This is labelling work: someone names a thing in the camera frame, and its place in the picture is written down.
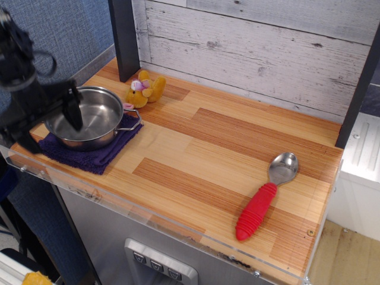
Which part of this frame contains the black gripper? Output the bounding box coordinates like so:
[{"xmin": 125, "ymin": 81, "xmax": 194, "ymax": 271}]
[{"xmin": 1, "ymin": 80, "xmax": 83, "ymax": 154}]

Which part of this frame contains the stainless steel two-handled pan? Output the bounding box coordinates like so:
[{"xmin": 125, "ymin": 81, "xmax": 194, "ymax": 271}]
[{"xmin": 45, "ymin": 86, "xmax": 142, "ymax": 151}]

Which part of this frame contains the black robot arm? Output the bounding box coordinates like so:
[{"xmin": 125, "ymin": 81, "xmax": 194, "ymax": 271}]
[{"xmin": 1, "ymin": 9, "xmax": 83, "ymax": 154}]

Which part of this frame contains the folded purple cloth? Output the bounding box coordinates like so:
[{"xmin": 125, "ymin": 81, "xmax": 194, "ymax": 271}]
[{"xmin": 39, "ymin": 123, "xmax": 143, "ymax": 175}]

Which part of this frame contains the yellow plush toy animal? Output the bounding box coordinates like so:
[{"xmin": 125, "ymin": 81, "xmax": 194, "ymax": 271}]
[{"xmin": 124, "ymin": 70, "xmax": 166, "ymax": 109}]

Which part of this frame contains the stainless steel cabinet front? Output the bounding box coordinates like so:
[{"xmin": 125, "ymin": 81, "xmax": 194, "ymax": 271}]
[{"xmin": 58, "ymin": 188, "xmax": 269, "ymax": 284}]

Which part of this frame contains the yellow object bottom left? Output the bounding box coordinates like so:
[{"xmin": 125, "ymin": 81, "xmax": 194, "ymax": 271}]
[{"xmin": 22, "ymin": 271, "xmax": 53, "ymax": 285}]

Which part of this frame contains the silver dispenser button panel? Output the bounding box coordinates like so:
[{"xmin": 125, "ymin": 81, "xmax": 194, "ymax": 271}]
[{"xmin": 124, "ymin": 237, "xmax": 198, "ymax": 284}]

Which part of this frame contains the clear acrylic front guard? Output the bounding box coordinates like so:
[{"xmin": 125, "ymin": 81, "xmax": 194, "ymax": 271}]
[{"xmin": 1, "ymin": 147, "xmax": 309, "ymax": 284}]

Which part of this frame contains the white appliance at right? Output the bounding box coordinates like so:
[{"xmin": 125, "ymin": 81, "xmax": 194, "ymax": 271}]
[{"xmin": 327, "ymin": 113, "xmax": 379, "ymax": 240}]

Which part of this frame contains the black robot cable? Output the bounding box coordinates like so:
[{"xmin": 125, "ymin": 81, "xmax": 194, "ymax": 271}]
[{"xmin": 31, "ymin": 50, "xmax": 58, "ymax": 77}]

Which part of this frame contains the dark left vertical post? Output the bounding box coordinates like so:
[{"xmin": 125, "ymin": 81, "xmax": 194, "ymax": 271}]
[{"xmin": 108, "ymin": 0, "xmax": 140, "ymax": 83}]

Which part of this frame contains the dark vertical post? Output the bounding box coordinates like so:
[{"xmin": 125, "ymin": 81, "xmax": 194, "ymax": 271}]
[
  {"xmin": 108, "ymin": 0, "xmax": 140, "ymax": 83},
  {"xmin": 335, "ymin": 27, "xmax": 379, "ymax": 149}
]

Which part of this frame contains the red-handled metal spoon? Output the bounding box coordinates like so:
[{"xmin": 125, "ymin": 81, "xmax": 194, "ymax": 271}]
[{"xmin": 235, "ymin": 153, "xmax": 299, "ymax": 241}]

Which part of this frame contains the dark right vertical post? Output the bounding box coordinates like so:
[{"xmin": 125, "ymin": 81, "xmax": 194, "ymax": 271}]
[{"xmin": 335, "ymin": 27, "xmax": 379, "ymax": 149}]

